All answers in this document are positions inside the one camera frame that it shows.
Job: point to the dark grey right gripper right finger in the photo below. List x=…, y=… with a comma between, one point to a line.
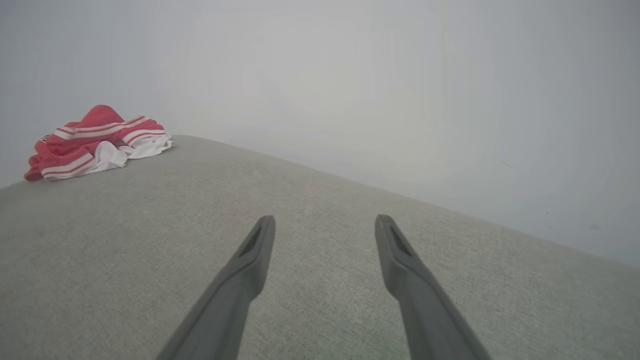
x=425, y=310

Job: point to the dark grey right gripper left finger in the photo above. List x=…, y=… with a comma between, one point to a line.
x=235, y=300

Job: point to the red basketball jersey number 23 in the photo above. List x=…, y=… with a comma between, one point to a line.
x=75, y=145

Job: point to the grey fabric sofa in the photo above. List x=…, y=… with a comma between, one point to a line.
x=100, y=250

